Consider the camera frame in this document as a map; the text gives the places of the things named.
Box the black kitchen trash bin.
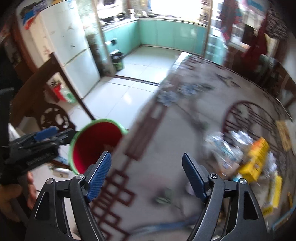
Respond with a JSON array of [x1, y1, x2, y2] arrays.
[[111, 52, 124, 72]]

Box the teal kitchen cabinets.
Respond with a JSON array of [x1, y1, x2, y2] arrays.
[[103, 18, 227, 65]]

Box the person's left hand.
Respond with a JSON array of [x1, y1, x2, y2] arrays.
[[1, 172, 37, 222]]

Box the red bucket with green rim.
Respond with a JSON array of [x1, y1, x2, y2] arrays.
[[68, 118, 128, 174]]

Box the crumpled clear plastic wrapper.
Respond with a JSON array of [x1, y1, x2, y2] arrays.
[[205, 132, 243, 164]]

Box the dark wooden chair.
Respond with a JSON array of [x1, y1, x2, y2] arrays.
[[10, 53, 95, 132]]

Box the red fire extinguisher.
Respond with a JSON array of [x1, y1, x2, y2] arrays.
[[53, 84, 66, 102]]

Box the crumpled white paper bag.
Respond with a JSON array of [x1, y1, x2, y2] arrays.
[[229, 131, 253, 152]]

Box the yellow cardboard box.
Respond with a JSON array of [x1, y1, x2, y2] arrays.
[[238, 137, 269, 183]]

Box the crumpled white plastic bag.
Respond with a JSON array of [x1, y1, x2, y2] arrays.
[[262, 152, 277, 178]]

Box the yellow booklet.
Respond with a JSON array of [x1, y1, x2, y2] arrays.
[[262, 171, 282, 216]]

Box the yellow patterned coaster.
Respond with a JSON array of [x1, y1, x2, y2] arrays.
[[276, 120, 292, 152]]

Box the blue box at table edge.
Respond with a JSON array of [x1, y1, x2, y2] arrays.
[[271, 205, 295, 232]]

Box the white two-door refrigerator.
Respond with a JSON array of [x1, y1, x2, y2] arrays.
[[16, 1, 100, 98]]

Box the wooden chair at right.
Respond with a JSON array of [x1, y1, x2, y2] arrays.
[[261, 61, 295, 108]]

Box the black wok on stove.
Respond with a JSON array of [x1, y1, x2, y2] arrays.
[[101, 16, 115, 23]]

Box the red hanging garment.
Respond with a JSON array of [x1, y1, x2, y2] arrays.
[[241, 16, 267, 71]]

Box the plaid hanging cloth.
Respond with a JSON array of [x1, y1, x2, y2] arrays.
[[219, 0, 242, 43]]

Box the black patterned hanging bag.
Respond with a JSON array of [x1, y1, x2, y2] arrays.
[[265, 6, 288, 41]]

